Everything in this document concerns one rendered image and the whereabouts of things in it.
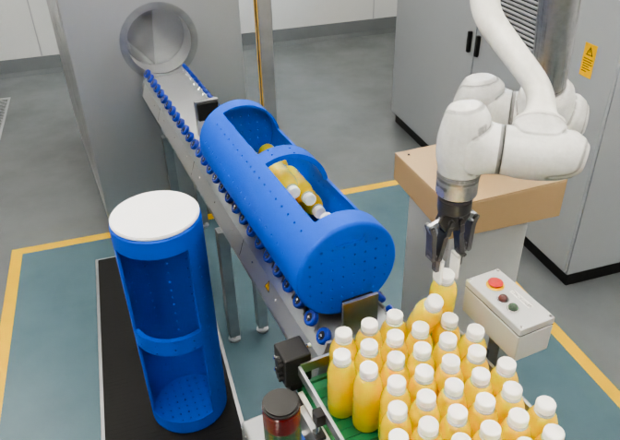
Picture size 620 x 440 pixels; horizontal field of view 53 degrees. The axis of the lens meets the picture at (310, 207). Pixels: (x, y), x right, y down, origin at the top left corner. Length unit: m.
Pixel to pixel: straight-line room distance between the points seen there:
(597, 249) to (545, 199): 1.43
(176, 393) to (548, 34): 1.84
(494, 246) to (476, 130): 0.94
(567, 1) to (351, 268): 0.84
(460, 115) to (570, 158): 0.22
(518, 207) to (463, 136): 0.73
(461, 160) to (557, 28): 0.57
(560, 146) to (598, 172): 1.83
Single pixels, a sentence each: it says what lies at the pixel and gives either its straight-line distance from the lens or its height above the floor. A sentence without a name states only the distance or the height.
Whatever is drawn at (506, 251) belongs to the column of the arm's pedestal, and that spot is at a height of 0.81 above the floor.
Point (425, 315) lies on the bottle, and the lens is 1.46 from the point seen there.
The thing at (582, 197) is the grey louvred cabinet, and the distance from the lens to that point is 3.14.
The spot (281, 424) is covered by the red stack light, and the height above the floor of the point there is 1.24.
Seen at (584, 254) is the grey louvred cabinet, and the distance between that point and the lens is 3.37.
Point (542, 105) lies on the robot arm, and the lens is 1.34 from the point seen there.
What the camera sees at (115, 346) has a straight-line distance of 2.86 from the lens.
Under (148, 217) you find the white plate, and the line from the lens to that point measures 1.97.
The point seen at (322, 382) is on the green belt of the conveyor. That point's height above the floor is 0.90.
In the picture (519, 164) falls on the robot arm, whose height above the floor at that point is 1.49.
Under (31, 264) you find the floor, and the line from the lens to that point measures 3.76.
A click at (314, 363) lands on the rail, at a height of 0.97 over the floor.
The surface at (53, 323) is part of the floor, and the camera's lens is 3.31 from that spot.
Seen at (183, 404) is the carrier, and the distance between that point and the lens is 2.55.
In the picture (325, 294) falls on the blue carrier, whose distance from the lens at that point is 1.59.
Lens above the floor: 2.08
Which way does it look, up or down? 33 degrees down
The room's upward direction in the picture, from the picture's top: 1 degrees counter-clockwise
